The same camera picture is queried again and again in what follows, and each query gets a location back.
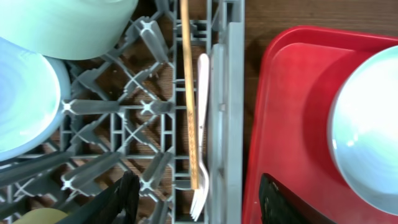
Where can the yellow plastic cup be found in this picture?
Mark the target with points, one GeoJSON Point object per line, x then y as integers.
{"type": "Point", "coordinates": [42, 216]}

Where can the green bowl with rice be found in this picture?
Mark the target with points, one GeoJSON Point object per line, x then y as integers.
{"type": "Point", "coordinates": [66, 29]}

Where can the red serving tray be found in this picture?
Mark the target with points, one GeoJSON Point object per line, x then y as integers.
{"type": "Point", "coordinates": [301, 71]}

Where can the light blue bowl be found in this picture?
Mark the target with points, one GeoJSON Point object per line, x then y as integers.
{"type": "Point", "coordinates": [32, 89]}

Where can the wooden chopstick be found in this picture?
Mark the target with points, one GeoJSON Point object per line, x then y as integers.
{"type": "Point", "coordinates": [189, 94]}

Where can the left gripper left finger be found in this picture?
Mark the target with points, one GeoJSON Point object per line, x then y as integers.
{"type": "Point", "coordinates": [121, 197]}

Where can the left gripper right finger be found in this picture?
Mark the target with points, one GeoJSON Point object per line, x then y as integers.
{"type": "Point", "coordinates": [279, 205]}

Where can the white plastic fork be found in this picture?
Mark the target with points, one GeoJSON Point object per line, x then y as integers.
{"type": "Point", "coordinates": [200, 195]}

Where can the grey dishwasher rack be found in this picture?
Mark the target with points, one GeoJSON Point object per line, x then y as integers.
{"type": "Point", "coordinates": [148, 135]}

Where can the light blue round plate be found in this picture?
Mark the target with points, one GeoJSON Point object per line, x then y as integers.
{"type": "Point", "coordinates": [362, 130]}

